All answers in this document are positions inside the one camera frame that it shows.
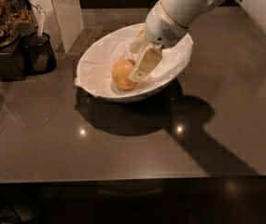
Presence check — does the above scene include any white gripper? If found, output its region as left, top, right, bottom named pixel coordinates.
left=129, top=0, right=189, bottom=82

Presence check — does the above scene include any orange fruit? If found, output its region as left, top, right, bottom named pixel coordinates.
left=111, top=59, right=137, bottom=91

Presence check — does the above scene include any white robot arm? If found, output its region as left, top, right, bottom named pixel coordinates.
left=130, top=0, right=266, bottom=82

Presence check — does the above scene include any white bowl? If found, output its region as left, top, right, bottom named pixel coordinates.
left=75, top=22, right=194, bottom=104

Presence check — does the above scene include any white paper napkin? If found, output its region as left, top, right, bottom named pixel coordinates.
left=74, top=36, right=189, bottom=99

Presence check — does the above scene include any white paper bag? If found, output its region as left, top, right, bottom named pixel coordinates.
left=29, top=0, right=84, bottom=53

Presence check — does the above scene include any black mesh cup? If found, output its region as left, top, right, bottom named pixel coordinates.
left=20, top=33, right=56, bottom=75

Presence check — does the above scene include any white tag stick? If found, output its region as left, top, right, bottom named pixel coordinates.
left=36, top=6, right=46, bottom=37

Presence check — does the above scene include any dark box under jar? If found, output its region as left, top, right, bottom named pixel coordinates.
left=0, top=40, right=28, bottom=81

